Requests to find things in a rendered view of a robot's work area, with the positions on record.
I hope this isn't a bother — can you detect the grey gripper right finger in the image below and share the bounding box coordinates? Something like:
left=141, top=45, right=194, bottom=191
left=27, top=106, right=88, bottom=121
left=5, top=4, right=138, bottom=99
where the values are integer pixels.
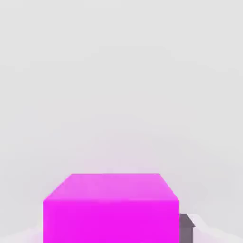
left=179, top=213, right=236, bottom=243

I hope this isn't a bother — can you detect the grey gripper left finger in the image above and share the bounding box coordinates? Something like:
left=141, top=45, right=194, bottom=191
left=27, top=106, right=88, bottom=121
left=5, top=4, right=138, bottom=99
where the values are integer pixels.
left=7, top=226, right=44, bottom=243

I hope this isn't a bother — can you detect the small magenta cube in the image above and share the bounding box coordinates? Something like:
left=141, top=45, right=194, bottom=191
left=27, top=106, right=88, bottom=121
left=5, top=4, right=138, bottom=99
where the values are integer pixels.
left=43, top=173, right=180, bottom=243

